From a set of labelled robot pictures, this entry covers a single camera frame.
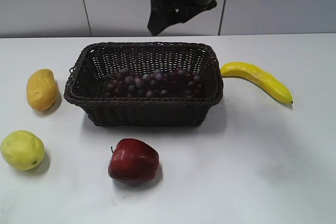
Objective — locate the red apple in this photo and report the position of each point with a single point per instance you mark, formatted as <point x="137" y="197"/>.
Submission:
<point x="133" y="162"/>

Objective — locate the green-yellow lemon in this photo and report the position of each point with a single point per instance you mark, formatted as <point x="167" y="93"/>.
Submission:
<point x="22" y="150"/>

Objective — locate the dark brown wicker basket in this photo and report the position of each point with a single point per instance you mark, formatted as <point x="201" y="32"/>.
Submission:
<point x="97" y="63"/>

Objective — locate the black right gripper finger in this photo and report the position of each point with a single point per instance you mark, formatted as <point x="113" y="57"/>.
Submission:
<point x="182" y="14"/>

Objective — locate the yellow mango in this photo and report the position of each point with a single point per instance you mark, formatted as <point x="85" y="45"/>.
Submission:
<point x="42" y="90"/>

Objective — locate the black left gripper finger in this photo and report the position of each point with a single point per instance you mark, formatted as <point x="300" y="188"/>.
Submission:
<point x="158" y="19"/>

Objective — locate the purple grape bunch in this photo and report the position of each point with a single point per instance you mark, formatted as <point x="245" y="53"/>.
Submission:
<point x="157" y="84"/>

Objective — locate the yellow banana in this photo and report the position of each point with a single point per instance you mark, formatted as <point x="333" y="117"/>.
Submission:
<point x="260" y="78"/>

